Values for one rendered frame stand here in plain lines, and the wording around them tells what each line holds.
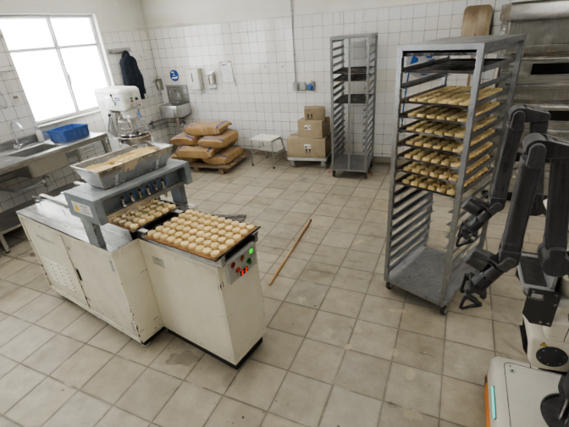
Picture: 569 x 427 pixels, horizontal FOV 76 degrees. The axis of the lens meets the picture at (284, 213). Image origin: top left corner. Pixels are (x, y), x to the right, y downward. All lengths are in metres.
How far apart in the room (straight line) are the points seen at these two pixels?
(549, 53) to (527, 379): 3.08
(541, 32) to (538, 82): 0.45
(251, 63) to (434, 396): 5.19
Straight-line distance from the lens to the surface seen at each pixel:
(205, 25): 6.62
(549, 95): 4.58
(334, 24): 5.68
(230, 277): 2.08
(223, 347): 2.47
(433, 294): 2.94
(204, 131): 5.99
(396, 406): 2.43
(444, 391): 2.55
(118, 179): 2.43
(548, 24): 4.49
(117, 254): 2.46
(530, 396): 2.31
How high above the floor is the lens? 1.96
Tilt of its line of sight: 27 degrees down
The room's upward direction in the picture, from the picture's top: 5 degrees counter-clockwise
